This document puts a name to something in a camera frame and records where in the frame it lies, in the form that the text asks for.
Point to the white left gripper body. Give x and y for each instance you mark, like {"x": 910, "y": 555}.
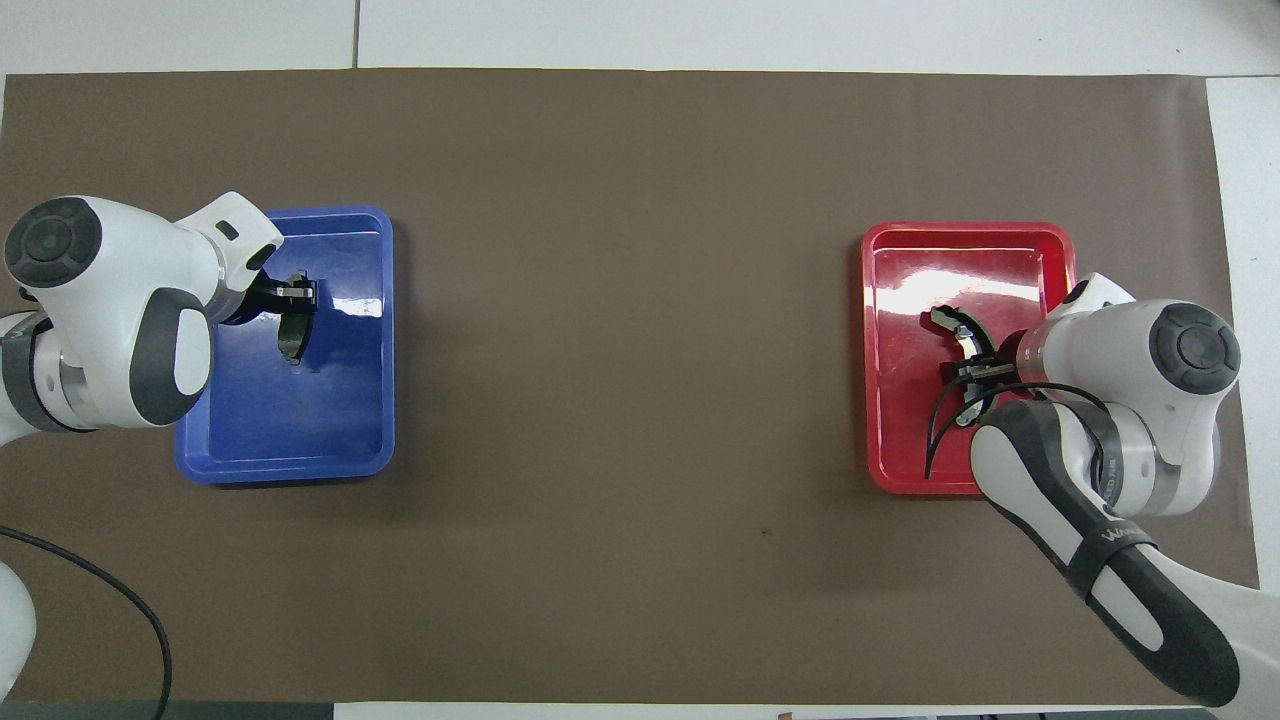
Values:
{"x": 235, "y": 230}

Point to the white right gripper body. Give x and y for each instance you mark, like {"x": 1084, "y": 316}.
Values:
{"x": 1100, "y": 292}

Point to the curved silver brake shoe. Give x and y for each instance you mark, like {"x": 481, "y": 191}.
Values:
{"x": 962, "y": 335}

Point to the dark grey brake pad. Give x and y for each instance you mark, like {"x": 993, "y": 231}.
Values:
{"x": 292, "y": 340}

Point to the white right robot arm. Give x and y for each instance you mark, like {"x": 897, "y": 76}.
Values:
{"x": 1180, "y": 350}

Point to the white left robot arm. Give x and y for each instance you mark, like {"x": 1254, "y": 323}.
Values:
{"x": 110, "y": 260}

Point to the red plastic tray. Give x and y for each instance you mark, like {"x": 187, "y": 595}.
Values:
{"x": 900, "y": 430}

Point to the blue plastic tray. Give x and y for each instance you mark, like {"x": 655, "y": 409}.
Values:
{"x": 330, "y": 420}

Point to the brown table mat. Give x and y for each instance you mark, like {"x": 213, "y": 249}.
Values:
{"x": 640, "y": 150}

